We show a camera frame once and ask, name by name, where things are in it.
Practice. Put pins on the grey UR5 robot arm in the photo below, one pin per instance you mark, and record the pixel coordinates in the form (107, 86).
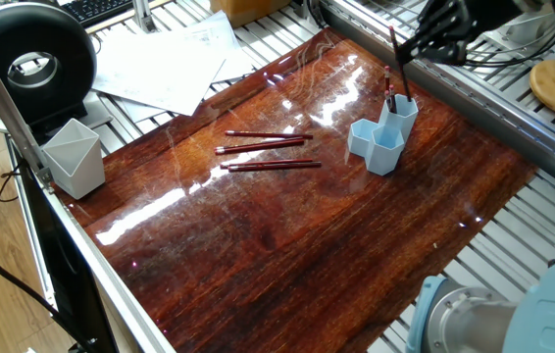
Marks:
(513, 304)

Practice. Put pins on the grey pentagonal pen holder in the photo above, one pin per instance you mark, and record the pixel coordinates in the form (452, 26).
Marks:
(76, 172)

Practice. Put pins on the small white paper sheet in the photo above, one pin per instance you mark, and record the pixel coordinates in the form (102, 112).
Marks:
(209, 39)

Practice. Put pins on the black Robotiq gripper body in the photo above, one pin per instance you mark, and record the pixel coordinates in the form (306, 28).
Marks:
(488, 12)

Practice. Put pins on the brown wood-grain board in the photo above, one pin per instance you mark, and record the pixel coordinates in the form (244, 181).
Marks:
(287, 255)

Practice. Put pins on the black keyboard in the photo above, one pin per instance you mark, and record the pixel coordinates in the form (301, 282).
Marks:
(101, 10)

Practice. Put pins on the large white paper sheet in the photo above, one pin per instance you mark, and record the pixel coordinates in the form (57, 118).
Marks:
(160, 69)

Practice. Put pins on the silver metal post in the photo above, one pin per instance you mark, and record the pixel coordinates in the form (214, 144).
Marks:
(144, 15)

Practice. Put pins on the small tan box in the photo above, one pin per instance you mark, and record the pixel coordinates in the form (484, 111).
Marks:
(243, 10)

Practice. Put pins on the light blue hexagonal pen holder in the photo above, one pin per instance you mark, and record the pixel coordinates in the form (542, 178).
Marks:
(376, 152)

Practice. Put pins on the grey aluminium frame rail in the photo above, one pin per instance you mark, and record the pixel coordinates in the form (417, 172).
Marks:
(8, 103)

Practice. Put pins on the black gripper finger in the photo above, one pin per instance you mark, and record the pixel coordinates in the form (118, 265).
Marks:
(449, 49)
(436, 18)

